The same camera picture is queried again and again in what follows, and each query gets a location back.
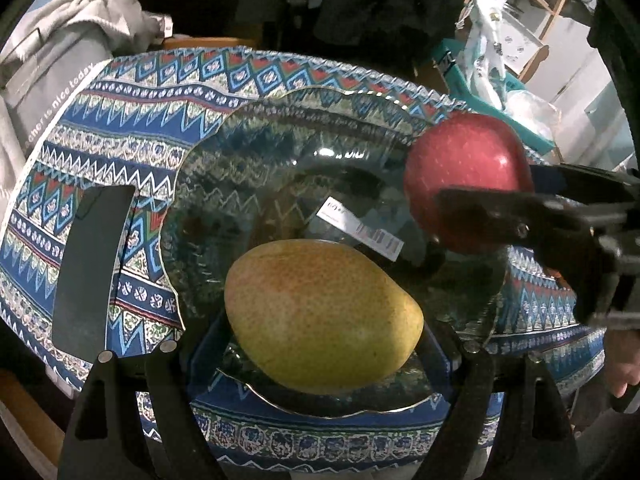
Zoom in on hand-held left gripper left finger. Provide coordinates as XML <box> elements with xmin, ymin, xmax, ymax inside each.
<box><xmin>57</xmin><ymin>310</ymin><xmax>231</xmax><ymax>480</ymax></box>

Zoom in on yellow-green mango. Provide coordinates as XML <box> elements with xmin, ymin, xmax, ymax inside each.
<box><xmin>224</xmin><ymin>239</ymin><xmax>425</xmax><ymax>395</ymax></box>

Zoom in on white drawer unit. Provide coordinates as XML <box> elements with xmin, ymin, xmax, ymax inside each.
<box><xmin>500</xmin><ymin>10</ymin><xmax>551</xmax><ymax>77</ymax></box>

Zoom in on person's right hand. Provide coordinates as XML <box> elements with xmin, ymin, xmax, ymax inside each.
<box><xmin>604</xmin><ymin>331</ymin><xmax>640</xmax><ymax>413</ymax></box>

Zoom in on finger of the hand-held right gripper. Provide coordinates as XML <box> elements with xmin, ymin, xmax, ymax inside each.
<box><xmin>434</xmin><ymin>187</ymin><xmax>617</xmax><ymax>263</ymax></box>
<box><xmin>529</xmin><ymin>162</ymin><xmax>640</xmax><ymax>198</ymax></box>

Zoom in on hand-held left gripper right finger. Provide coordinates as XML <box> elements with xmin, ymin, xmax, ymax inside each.
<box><xmin>420</xmin><ymin>321</ymin><xmax>576</xmax><ymax>480</ymax></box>

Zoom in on dark hanging coats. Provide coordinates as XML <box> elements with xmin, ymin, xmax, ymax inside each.
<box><xmin>235</xmin><ymin>0</ymin><xmax>481</xmax><ymax>81</ymax></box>

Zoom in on grey printed sweatshirt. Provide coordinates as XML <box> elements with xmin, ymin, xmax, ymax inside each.
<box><xmin>0</xmin><ymin>35</ymin><xmax>113</xmax><ymax>196</ymax></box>

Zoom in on teal plastic bin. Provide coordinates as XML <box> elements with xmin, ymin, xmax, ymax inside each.
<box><xmin>430</xmin><ymin>37</ymin><xmax>563</xmax><ymax>161</ymax></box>

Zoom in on wooden drawer box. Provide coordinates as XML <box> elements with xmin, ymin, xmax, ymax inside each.
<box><xmin>162</xmin><ymin>35</ymin><xmax>261</xmax><ymax>52</ymax></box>

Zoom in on wooden shelf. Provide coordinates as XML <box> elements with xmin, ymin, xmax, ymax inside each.
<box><xmin>462</xmin><ymin>0</ymin><xmax>578</xmax><ymax>81</ymax></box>

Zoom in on blue patterned tablecloth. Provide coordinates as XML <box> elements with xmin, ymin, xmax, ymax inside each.
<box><xmin>0</xmin><ymin>46</ymin><xmax>608</xmax><ymax>466</ymax></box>

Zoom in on black rectangular pad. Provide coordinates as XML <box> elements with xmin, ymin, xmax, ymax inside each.
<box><xmin>51</xmin><ymin>184</ymin><xmax>137</xmax><ymax>358</ymax></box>

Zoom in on dark glass bowl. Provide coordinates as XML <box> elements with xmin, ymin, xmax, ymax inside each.
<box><xmin>161</xmin><ymin>87</ymin><xmax>506</xmax><ymax>418</ymax></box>

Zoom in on clear plastic bag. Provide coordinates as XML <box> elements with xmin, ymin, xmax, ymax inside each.
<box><xmin>505</xmin><ymin>89</ymin><xmax>561</xmax><ymax>147</ymax></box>

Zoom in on white printed plastic bag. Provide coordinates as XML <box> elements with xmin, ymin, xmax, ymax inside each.
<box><xmin>455</xmin><ymin>0</ymin><xmax>521</xmax><ymax>111</ymax></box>

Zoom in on red apple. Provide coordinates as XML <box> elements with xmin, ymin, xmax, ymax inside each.
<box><xmin>402</xmin><ymin>112</ymin><xmax>535</xmax><ymax>256</ymax></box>

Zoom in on pile of white grey clothes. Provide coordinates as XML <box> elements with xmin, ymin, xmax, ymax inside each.
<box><xmin>10</xmin><ymin>0</ymin><xmax>173</xmax><ymax>68</ymax></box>

